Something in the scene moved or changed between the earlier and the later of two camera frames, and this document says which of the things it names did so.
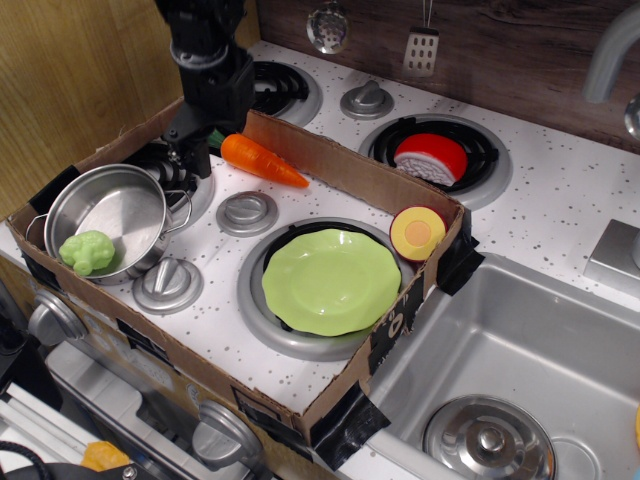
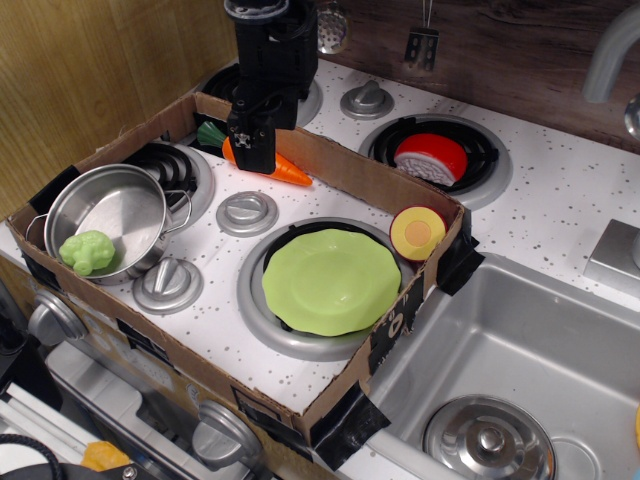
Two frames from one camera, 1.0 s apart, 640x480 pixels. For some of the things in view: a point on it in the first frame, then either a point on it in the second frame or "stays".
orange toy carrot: (252, 156) stays
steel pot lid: (485, 437) stays
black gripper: (218, 83) -> (277, 62)
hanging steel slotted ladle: (327, 29) stays
